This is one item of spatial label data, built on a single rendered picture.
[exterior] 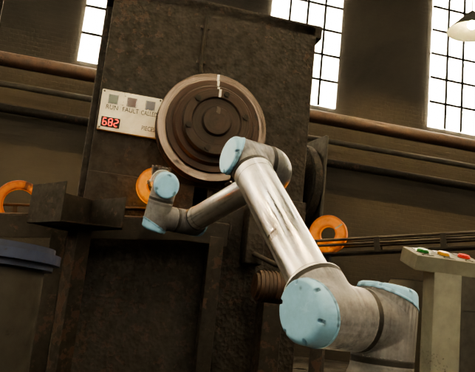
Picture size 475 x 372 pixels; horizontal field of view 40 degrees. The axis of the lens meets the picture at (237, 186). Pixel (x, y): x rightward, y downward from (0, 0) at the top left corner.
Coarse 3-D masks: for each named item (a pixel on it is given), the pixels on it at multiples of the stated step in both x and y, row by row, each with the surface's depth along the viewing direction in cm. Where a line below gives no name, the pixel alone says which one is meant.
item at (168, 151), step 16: (192, 80) 279; (224, 80) 283; (160, 112) 273; (256, 112) 284; (160, 128) 272; (160, 144) 271; (176, 160) 271; (192, 176) 272; (208, 176) 273; (224, 176) 275
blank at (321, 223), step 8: (328, 216) 267; (312, 224) 268; (320, 224) 267; (328, 224) 266; (336, 224) 265; (344, 224) 265; (312, 232) 268; (320, 232) 268; (336, 232) 264; (344, 232) 263; (320, 248) 265; (328, 248) 264; (336, 248) 263
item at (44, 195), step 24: (48, 192) 226; (48, 216) 223; (72, 216) 245; (96, 216) 248; (120, 216) 239; (72, 240) 232; (72, 264) 228; (72, 288) 228; (72, 312) 227; (72, 336) 227; (48, 360) 225
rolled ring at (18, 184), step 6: (18, 180) 256; (6, 186) 254; (12, 186) 255; (18, 186) 255; (24, 186) 256; (30, 186) 256; (0, 192) 253; (6, 192) 254; (30, 192) 256; (0, 198) 253; (0, 204) 252; (0, 210) 252
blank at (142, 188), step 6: (150, 168) 267; (144, 174) 266; (150, 174) 267; (138, 180) 265; (144, 180) 265; (138, 186) 264; (144, 186) 265; (138, 192) 264; (144, 192) 264; (144, 198) 264
